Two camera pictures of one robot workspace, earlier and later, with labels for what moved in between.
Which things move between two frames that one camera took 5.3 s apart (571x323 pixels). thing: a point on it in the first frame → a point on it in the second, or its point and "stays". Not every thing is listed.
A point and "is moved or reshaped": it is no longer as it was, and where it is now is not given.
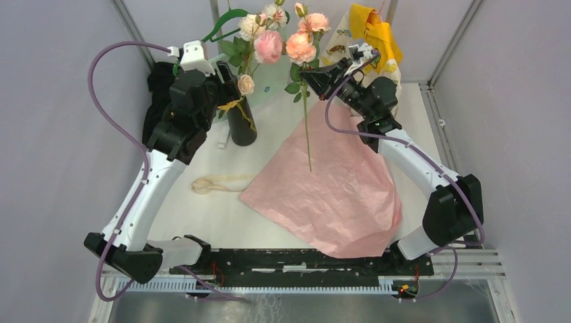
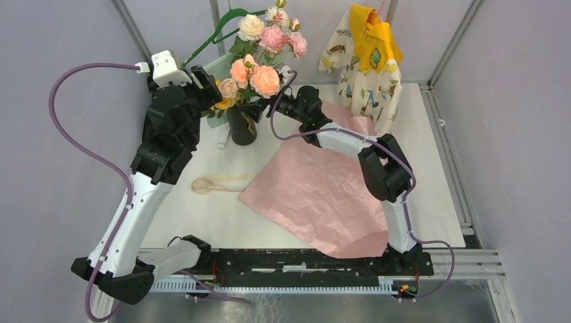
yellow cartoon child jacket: [361, 25] stays
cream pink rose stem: [259, 39] is moved or reshaped
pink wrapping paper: [328, 186] stays
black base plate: [217, 262] stays
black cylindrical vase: [242, 126] stays
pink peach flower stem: [302, 52] → [263, 79]
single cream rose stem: [246, 85] is moved or reshaped
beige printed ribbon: [203, 186] stays
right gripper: [321, 80] → [255, 110]
